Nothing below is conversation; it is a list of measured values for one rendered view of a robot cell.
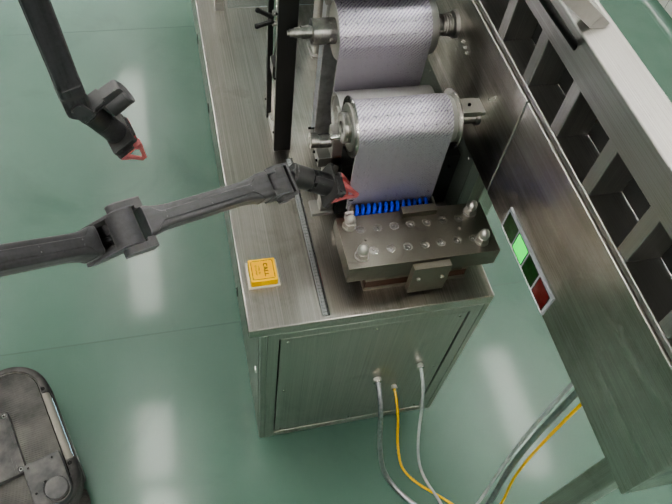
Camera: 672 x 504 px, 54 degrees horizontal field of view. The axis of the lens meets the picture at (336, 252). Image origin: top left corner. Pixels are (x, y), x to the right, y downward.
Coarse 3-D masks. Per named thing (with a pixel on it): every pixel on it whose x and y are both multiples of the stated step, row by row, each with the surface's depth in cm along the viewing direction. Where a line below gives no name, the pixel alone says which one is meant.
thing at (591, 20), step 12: (540, 0) 109; (564, 0) 112; (576, 0) 113; (588, 0) 114; (552, 12) 112; (576, 12) 115; (588, 12) 116; (600, 12) 117; (564, 24) 115; (588, 24) 118; (600, 24) 119; (564, 36) 117
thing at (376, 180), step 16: (368, 160) 157; (384, 160) 159; (400, 160) 160; (416, 160) 161; (432, 160) 163; (352, 176) 161; (368, 176) 162; (384, 176) 164; (400, 176) 165; (416, 176) 167; (432, 176) 168; (368, 192) 168; (384, 192) 169; (400, 192) 171; (416, 192) 172; (432, 192) 174
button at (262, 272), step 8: (248, 264) 169; (256, 264) 170; (264, 264) 170; (272, 264) 170; (256, 272) 168; (264, 272) 168; (272, 272) 169; (256, 280) 167; (264, 280) 167; (272, 280) 168
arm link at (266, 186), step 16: (256, 176) 146; (272, 176) 150; (208, 192) 139; (224, 192) 141; (240, 192) 143; (256, 192) 145; (272, 192) 148; (288, 192) 150; (112, 208) 127; (144, 208) 130; (160, 208) 132; (176, 208) 134; (192, 208) 136; (208, 208) 138; (224, 208) 141; (144, 224) 131; (160, 224) 131; (176, 224) 134; (128, 256) 128
